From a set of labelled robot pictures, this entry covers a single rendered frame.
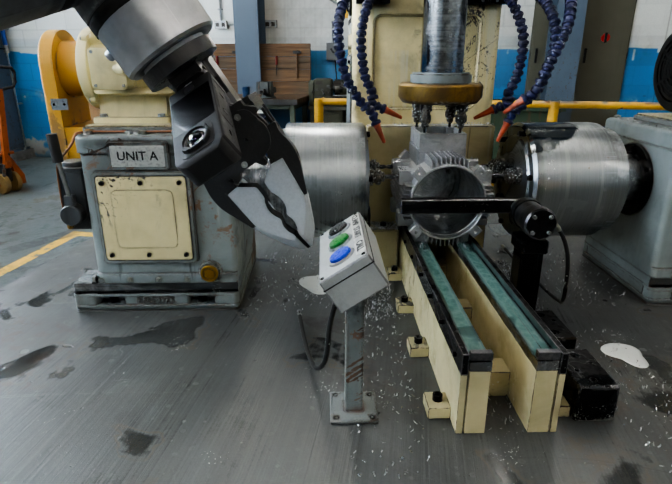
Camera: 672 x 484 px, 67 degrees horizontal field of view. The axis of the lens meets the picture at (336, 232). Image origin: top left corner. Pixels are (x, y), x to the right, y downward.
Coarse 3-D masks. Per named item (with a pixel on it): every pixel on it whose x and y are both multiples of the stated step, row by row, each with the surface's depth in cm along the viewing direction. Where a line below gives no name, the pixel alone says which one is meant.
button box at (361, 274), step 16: (352, 224) 71; (320, 240) 74; (352, 240) 66; (368, 240) 66; (320, 256) 68; (352, 256) 61; (368, 256) 59; (320, 272) 63; (336, 272) 60; (352, 272) 60; (368, 272) 60; (384, 272) 62; (336, 288) 60; (352, 288) 60; (368, 288) 60; (336, 304) 61; (352, 304) 61
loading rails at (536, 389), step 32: (416, 256) 100; (448, 256) 116; (480, 256) 102; (416, 288) 101; (448, 288) 88; (480, 288) 92; (512, 288) 86; (416, 320) 101; (448, 320) 76; (480, 320) 92; (512, 320) 78; (416, 352) 89; (448, 352) 75; (480, 352) 67; (512, 352) 77; (544, 352) 67; (448, 384) 75; (480, 384) 69; (512, 384) 77; (544, 384) 69; (448, 416) 74; (480, 416) 70; (544, 416) 71
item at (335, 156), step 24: (312, 144) 101; (336, 144) 101; (360, 144) 101; (264, 168) 107; (312, 168) 100; (336, 168) 100; (360, 168) 100; (312, 192) 100; (336, 192) 100; (360, 192) 100; (288, 216) 102; (336, 216) 103
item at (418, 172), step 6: (402, 156) 119; (408, 156) 119; (414, 168) 103; (420, 168) 102; (474, 168) 103; (480, 168) 102; (414, 174) 102; (420, 174) 102; (480, 174) 102; (486, 174) 102; (408, 228) 107; (414, 228) 106; (474, 228) 106; (480, 228) 106; (414, 234) 106; (420, 234) 106; (474, 234) 106
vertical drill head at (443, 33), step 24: (432, 0) 102; (456, 0) 100; (432, 24) 103; (456, 24) 102; (432, 48) 104; (456, 48) 104; (432, 72) 105; (456, 72) 105; (408, 96) 106; (432, 96) 102; (456, 96) 102; (480, 96) 106; (456, 120) 107
